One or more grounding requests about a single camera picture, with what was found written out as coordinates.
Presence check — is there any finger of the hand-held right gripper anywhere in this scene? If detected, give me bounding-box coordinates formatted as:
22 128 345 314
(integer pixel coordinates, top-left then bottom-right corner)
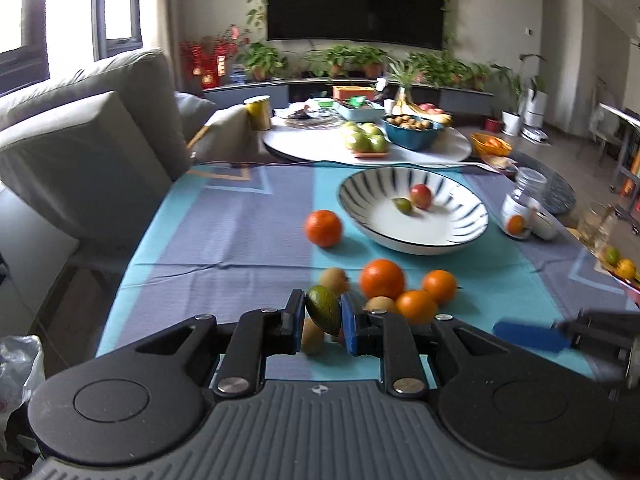
492 319 576 354

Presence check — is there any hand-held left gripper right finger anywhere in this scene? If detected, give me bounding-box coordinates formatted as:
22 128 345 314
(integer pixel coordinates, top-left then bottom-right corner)
340 294 507 399

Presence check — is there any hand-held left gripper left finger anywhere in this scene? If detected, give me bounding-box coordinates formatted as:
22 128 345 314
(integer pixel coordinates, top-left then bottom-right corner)
122 289 307 400

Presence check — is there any brown kiwi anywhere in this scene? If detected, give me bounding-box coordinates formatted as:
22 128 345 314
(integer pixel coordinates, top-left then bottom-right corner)
301 316 327 356
363 296 398 314
319 267 351 297

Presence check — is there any green avocado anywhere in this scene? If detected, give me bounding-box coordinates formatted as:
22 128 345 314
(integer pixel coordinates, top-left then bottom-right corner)
305 285 343 336

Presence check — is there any large orange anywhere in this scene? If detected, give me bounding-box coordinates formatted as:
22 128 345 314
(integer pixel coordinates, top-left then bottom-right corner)
359 258 406 301

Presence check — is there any blue striped white bowl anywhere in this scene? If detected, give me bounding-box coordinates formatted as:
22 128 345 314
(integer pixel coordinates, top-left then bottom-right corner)
337 166 490 256

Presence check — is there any glass fruit plate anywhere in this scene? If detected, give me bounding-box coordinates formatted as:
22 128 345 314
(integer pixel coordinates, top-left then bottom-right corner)
597 245 640 292

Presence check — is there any blue patterned tablecloth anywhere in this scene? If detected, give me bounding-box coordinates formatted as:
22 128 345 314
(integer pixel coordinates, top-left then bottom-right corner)
95 162 640 381

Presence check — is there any small white cup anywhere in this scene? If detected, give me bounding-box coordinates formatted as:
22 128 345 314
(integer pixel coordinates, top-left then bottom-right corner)
530 207 561 241

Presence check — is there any clear drinking glass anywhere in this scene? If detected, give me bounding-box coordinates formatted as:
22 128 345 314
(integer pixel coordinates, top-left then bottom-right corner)
577 202 617 256

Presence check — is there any glass jar with orange label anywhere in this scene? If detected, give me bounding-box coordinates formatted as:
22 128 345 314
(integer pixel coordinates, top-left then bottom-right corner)
501 167 548 240

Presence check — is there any dark round side table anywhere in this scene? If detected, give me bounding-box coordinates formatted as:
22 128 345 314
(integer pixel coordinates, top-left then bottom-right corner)
462 147 577 216

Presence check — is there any round white coffee table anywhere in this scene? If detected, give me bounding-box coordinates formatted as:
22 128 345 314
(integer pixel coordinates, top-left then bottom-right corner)
261 112 472 165

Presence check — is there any small snack plate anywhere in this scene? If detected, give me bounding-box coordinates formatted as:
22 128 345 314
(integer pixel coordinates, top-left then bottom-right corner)
481 156 519 176

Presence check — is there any pile of green apples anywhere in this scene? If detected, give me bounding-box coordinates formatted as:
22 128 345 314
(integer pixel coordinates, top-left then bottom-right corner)
340 121 390 155

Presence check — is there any orange basket of tangerines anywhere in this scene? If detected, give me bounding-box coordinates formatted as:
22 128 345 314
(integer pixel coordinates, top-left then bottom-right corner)
471 133 513 157

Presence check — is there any glass snack platter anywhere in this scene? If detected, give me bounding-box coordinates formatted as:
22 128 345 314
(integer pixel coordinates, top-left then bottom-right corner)
276 102 341 128

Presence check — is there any blue bowl of brown fruit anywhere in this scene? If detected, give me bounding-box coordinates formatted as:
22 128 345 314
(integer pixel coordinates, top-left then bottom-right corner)
382 115 445 151

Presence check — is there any gold metal can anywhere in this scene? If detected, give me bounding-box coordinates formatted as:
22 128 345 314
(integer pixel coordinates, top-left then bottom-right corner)
244 95 272 132

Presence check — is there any white rectangular tray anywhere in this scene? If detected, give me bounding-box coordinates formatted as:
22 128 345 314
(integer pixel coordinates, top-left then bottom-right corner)
334 97 385 122

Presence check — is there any dining table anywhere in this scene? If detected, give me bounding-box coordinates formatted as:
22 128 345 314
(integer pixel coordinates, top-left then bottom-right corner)
590 102 640 201

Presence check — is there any small grey pillow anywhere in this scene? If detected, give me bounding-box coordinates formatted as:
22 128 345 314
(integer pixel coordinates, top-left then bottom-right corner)
174 91 217 143

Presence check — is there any grey television console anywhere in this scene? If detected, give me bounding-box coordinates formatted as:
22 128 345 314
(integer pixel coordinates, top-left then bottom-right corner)
202 77 496 116

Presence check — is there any bunch of bananas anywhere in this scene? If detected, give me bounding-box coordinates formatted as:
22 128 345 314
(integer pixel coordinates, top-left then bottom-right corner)
391 100 452 126

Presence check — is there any orange box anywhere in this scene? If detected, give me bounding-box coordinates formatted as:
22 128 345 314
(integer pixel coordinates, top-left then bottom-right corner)
333 85 376 103

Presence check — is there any tall plant in white pot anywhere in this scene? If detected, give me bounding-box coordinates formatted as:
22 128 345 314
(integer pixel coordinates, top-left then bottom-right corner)
490 54 548 136

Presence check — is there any vase with green plant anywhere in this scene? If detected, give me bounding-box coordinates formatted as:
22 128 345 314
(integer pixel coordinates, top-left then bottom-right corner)
387 60 426 106

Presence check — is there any grey sofa cushion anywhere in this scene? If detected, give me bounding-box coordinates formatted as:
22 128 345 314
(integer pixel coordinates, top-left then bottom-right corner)
0 91 173 241

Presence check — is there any potted green plant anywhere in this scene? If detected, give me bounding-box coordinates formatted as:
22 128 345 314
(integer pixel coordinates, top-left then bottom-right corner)
465 62 496 92
407 51 468 90
320 45 358 79
356 46 392 80
239 42 288 82

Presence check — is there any red flower decoration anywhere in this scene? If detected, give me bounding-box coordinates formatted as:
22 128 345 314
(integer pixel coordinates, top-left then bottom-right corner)
179 25 251 90

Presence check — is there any clear plastic bag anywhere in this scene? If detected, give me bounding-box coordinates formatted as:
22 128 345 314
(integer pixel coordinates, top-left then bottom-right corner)
0 335 46 431

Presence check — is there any grey sofa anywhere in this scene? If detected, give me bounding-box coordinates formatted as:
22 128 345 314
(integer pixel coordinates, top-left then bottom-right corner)
0 49 201 281

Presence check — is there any black television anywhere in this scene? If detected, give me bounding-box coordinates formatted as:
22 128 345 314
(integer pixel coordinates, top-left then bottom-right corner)
266 0 447 51

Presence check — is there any beige curtain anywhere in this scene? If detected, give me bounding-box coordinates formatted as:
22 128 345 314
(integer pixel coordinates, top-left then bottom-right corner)
140 0 181 93

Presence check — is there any dark framed window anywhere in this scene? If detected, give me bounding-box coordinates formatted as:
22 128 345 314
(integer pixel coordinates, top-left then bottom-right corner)
0 0 146 93

